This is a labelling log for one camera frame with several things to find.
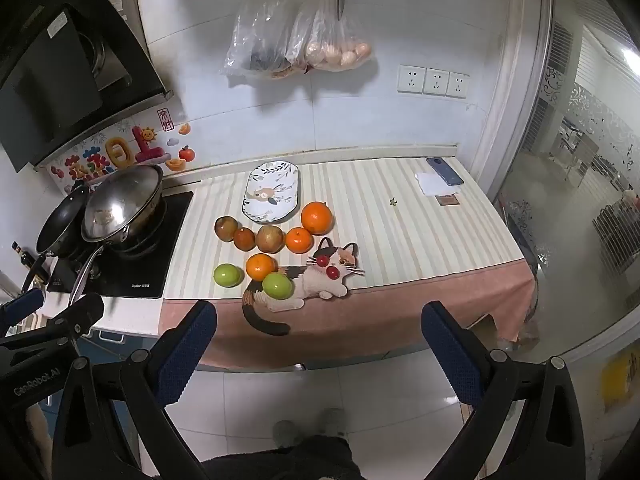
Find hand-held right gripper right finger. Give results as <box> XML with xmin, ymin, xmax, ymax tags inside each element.
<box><xmin>420</xmin><ymin>301</ymin><xmax>587</xmax><ymax>480</ymax></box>

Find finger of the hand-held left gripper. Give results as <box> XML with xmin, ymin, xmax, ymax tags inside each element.
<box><xmin>0</xmin><ymin>289</ymin><xmax>45</xmax><ymax>331</ymax></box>
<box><xmin>39</xmin><ymin>293</ymin><xmax>105</xmax><ymax>336</ymax></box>

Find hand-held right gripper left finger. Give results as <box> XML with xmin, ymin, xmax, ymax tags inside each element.
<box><xmin>51</xmin><ymin>300</ymin><xmax>219</xmax><ymax>480</ymax></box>

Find green apple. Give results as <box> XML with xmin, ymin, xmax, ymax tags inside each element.
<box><xmin>213</xmin><ymin>263</ymin><xmax>245</xmax><ymax>288</ymax></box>
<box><xmin>262</xmin><ymin>272</ymin><xmax>293</xmax><ymax>301</ymax></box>

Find small orange tangerine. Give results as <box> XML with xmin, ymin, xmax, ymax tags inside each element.
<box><xmin>285</xmin><ymin>226</ymin><xmax>315</xmax><ymax>255</ymax></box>
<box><xmin>245</xmin><ymin>253</ymin><xmax>278</xmax><ymax>282</ymax></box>

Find brown round pear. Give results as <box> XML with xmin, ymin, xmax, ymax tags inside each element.
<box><xmin>256</xmin><ymin>224</ymin><xmax>286</xmax><ymax>254</ymax></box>
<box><xmin>214</xmin><ymin>215</ymin><xmax>239</xmax><ymax>242</ymax></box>

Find oval patterned ceramic plate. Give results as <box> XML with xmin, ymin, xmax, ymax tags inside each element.
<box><xmin>242</xmin><ymin>161</ymin><xmax>300</xmax><ymax>225</ymax></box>

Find large orange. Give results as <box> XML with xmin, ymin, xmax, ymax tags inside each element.
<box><xmin>301</xmin><ymin>201</ymin><xmax>334</xmax><ymax>236</ymax></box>

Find blue cabinet front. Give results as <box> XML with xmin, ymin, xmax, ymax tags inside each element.
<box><xmin>80</xmin><ymin>329</ymin><xmax>162</xmax><ymax>366</ymax></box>

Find dark sauce bottle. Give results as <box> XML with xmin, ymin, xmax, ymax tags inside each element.
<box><xmin>11</xmin><ymin>241</ymin><xmax>37</xmax><ymax>292</ymax></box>

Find black induction cooktop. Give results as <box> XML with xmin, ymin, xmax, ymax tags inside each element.
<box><xmin>47</xmin><ymin>191</ymin><xmax>195</xmax><ymax>300</ymax></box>

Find black frying pan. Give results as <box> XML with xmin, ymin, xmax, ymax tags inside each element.
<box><xmin>20</xmin><ymin>182</ymin><xmax>94</xmax><ymax>295</ymax></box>

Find steel wok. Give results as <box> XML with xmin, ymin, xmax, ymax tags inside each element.
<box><xmin>67</xmin><ymin>195</ymin><xmax>169</xmax><ymax>307</ymax></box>

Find striped cat print tablecloth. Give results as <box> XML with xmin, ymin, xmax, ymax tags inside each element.
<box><xmin>159</xmin><ymin>157</ymin><xmax>538</xmax><ymax>372</ymax></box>

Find person's legs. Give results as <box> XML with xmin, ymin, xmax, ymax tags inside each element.
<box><xmin>204</xmin><ymin>434</ymin><xmax>367</xmax><ymax>480</ymax></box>

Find white paper sheet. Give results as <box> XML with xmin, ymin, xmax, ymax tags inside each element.
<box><xmin>415</xmin><ymin>170</ymin><xmax>458</xmax><ymax>197</ymax></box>

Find yellow object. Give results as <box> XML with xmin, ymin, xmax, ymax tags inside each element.
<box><xmin>600</xmin><ymin>350</ymin><xmax>640</xmax><ymax>411</ymax></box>

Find dark blue smartphone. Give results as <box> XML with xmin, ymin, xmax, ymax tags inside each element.
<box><xmin>426</xmin><ymin>156</ymin><xmax>465</xmax><ymax>187</ymax></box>

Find glass sliding door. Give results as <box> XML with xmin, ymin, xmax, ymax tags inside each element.
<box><xmin>492</xmin><ymin>0</ymin><xmax>640</xmax><ymax>361</ymax></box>

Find black range hood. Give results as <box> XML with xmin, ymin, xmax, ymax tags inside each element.
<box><xmin>0</xmin><ymin>0</ymin><xmax>174</xmax><ymax>174</ymax></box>

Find plastic bag with dark contents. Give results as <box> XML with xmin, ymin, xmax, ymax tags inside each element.
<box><xmin>222</xmin><ymin>0</ymin><xmax>297</xmax><ymax>79</ymax></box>

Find clear plastic bag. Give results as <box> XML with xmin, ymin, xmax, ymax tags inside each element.
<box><xmin>272</xmin><ymin>0</ymin><xmax>321</xmax><ymax>80</ymax></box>

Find plastic bag with eggs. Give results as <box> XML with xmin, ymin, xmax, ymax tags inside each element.
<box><xmin>302</xmin><ymin>0</ymin><xmax>374</xmax><ymax>74</ymax></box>

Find colourful character wall sticker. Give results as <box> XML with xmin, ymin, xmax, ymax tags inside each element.
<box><xmin>50</xmin><ymin>126</ymin><xmax>167</xmax><ymax>184</ymax></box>

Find white wall socket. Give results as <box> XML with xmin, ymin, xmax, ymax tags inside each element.
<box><xmin>398</xmin><ymin>64</ymin><xmax>426</xmax><ymax>94</ymax></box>
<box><xmin>445</xmin><ymin>71</ymin><xmax>471</xmax><ymax>100</ymax></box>
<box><xmin>423</xmin><ymin>67</ymin><xmax>449</xmax><ymax>96</ymax></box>

